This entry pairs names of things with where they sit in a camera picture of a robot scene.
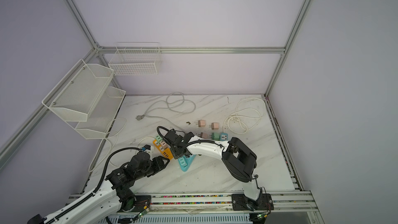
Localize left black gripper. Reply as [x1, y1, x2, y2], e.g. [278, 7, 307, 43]
[135, 155, 170, 180]

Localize teal triangular power strip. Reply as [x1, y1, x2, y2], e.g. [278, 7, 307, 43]
[179, 155, 196, 172]

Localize pink plug black strip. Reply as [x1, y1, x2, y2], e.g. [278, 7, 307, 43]
[198, 119, 206, 128]
[210, 122, 220, 130]

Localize green plug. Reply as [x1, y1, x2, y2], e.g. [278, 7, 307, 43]
[156, 135, 163, 142]
[211, 132, 220, 141]

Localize blue power strip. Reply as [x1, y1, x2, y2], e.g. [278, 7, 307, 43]
[220, 133, 228, 141]

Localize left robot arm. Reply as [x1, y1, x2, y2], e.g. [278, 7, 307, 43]
[28, 147, 170, 224]

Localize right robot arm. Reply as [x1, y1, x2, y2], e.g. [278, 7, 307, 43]
[157, 126, 262, 211]

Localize pink plug on orange strip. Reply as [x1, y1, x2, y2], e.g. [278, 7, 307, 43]
[160, 141, 169, 149]

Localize green plug on orange strip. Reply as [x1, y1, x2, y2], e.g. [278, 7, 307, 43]
[156, 135, 163, 142]

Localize orange power strip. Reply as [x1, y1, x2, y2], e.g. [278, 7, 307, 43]
[153, 140, 174, 160]

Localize lower white mesh shelf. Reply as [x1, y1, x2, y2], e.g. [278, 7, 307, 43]
[75, 87, 125, 140]

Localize white mesh shelf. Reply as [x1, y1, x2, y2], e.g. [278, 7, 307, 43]
[41, 59, 115, 122]
[75, 87, 125, 140]

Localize upper white mesh shelf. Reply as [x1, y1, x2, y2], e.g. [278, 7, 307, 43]
[41, 59, 115, 122]

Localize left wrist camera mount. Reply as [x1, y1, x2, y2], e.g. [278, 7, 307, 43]
[141, 145, 152, 154]

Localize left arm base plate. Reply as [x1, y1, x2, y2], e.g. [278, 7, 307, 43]
[116, 195, 152, 213]

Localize grey cable of black strip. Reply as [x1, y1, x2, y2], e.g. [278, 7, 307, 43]
[135, 91, 197, 131]

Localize white cable of blue strip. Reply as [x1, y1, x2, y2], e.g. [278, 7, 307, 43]
[222, 97, 267, 135]

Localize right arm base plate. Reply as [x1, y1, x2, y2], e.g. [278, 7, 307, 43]
[231, 193, 274, 212]

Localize white wire basket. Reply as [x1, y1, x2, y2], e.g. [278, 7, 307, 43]
[108, 42, 162, 76]

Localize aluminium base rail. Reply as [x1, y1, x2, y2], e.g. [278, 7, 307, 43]
[149, 191, 319, 214]

